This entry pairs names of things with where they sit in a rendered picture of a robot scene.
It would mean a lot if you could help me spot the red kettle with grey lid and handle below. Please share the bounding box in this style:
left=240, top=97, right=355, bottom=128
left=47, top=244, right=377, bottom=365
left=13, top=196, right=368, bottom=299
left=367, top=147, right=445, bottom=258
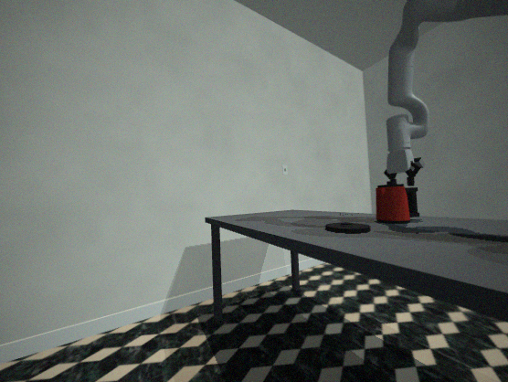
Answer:
left=376, top=181, right=419, bottom=224

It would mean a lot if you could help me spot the dark round disk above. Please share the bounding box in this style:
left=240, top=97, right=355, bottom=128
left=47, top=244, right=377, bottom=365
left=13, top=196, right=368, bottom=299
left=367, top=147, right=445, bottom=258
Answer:
left=325, top=222, right=371, bottom=233

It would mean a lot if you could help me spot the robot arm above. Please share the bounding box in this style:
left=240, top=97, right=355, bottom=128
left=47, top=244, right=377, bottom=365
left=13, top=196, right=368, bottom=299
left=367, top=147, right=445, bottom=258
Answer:
left=386, top=0, right=508, bottom=152

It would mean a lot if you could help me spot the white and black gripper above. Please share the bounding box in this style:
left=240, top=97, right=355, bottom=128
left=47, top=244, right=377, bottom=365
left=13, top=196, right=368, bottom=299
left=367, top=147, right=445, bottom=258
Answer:
left=384, top=149, right=421, bottom=186

